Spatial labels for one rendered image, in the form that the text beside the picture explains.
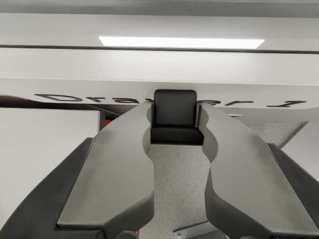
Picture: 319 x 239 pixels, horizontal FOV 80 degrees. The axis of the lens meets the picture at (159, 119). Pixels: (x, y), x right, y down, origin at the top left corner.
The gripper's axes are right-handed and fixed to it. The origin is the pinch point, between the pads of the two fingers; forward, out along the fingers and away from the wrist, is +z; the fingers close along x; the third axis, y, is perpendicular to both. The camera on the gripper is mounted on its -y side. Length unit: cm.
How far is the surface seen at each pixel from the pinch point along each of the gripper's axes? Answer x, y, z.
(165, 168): 1, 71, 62
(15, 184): -21.5, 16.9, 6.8
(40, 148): -18.2, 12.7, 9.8
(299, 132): 69, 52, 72
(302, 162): 70, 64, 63
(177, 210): 8, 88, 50
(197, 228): 18, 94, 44
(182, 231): 11, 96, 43
